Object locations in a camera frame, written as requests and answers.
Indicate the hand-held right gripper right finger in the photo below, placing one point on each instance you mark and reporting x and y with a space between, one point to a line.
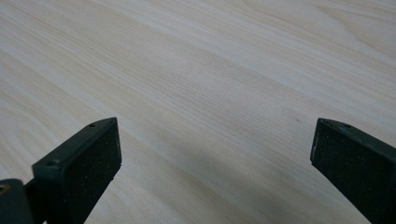
358 168

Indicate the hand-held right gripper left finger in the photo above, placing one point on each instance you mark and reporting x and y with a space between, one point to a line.
81 174

